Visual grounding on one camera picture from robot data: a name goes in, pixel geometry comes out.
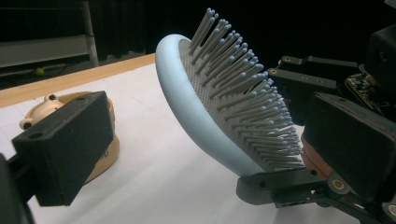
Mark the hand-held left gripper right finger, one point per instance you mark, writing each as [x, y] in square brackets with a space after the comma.
[351, 143]

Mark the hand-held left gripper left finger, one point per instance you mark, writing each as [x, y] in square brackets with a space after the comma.
[68, 146]

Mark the tan cup with bear figure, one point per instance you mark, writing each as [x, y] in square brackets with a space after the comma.
[109, 152]

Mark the light blue hairbrush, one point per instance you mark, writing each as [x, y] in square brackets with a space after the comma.
[180, 93]

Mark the wooden table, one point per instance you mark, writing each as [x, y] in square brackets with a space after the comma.
[77, 79]

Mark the small yellow ball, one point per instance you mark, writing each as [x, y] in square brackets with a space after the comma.
[39, 72]

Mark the white board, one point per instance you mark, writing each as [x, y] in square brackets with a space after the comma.
[155, 140]

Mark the white metal desk frame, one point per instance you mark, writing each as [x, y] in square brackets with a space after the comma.
[46, 49]

